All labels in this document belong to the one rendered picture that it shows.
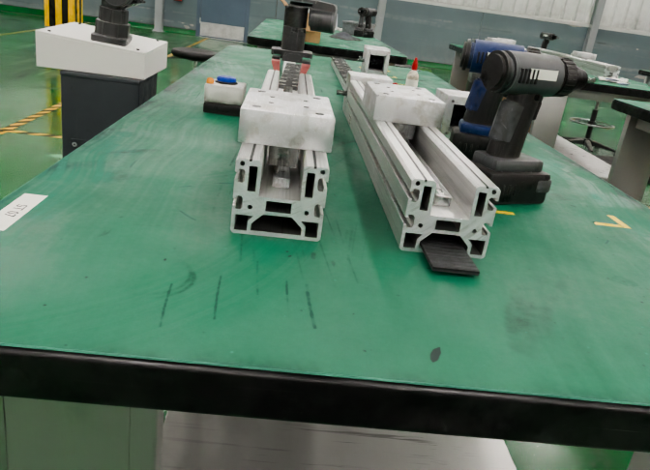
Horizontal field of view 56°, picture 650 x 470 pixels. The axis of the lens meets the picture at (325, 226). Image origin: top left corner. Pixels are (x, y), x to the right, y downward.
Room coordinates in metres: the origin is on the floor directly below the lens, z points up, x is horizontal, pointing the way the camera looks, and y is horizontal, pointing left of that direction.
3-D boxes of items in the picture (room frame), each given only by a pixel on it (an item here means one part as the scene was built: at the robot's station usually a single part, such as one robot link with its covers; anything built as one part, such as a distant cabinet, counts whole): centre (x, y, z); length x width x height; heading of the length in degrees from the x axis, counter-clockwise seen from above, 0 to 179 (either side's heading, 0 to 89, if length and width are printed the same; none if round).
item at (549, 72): (0.93, -0.29, 0.89); 0.20 x 0.08 x 0.22; 116
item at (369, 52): (2.43, -0.09, 0.83); 0.11 x 0.10 x 0.10; 95
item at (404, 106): (1.04, -0.10, 0.87); 0.16 x 0.11 x 0.07; 5
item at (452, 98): (1.38, -0.25, 0.83); 0.11 x 0.10 x 0.10; 98
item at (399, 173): (1.04, -0.10, 0.82); 0.80 x 0.10 x 0.09; 5
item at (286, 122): (0.78, 0.07, 0.87); 0.16 x 0.11 x 0.07; 5
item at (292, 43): (1.58, 0.14, 0.92); 0.10 x 0.07 x 0.07; 96
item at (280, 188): (1.02, 0.09, 0.82); 0.80 x 0.10 x 0.09; 5
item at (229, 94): (1.29, 0.24, 0.81); 0.10 x 0.08 x 0.06; 95
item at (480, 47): (1.18, -0.31, 0.89); 0.20 x 0.08 x 0.22; 83
